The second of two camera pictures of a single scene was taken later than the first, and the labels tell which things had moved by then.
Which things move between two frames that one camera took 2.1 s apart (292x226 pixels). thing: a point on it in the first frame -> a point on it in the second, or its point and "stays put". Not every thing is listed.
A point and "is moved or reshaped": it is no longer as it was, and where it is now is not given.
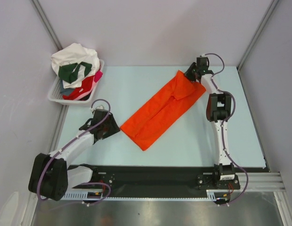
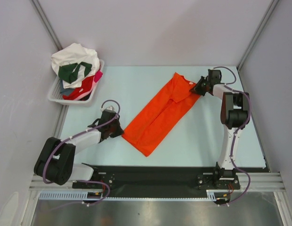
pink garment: (98, 74) stays put
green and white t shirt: (70, 72) stays put
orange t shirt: (150, 124) is moved or reshaped
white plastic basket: (55, 93) stays put
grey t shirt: (65, 91) stays put
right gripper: (191, 72) -> (203, 85)
